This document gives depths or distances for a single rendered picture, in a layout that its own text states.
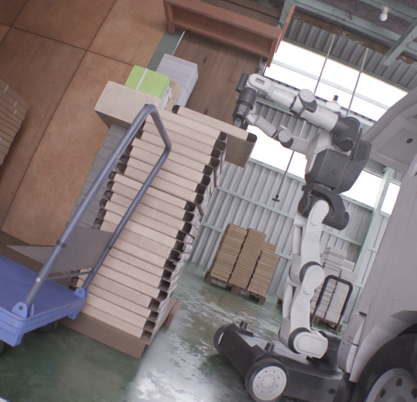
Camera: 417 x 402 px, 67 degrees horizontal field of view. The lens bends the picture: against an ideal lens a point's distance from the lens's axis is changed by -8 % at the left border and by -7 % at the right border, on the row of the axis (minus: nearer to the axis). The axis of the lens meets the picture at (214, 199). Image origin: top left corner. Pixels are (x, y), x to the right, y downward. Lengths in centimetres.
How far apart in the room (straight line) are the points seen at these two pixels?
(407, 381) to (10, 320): 115
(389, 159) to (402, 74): 747
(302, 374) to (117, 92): 182
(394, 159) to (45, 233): 289
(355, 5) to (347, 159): 183
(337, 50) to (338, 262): 569
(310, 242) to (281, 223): 891
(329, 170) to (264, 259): 443
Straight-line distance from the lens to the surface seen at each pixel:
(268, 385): 166
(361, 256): 1109
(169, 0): 299
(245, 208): 1060
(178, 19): 320
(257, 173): 1084
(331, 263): 665
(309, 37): 978
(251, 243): 611
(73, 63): 348
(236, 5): 360
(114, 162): 96
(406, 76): 1027
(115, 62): 335
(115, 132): 218
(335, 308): 674
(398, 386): 125
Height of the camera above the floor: 55
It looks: 8 degrees up
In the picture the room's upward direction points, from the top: 22 degrees clockwise
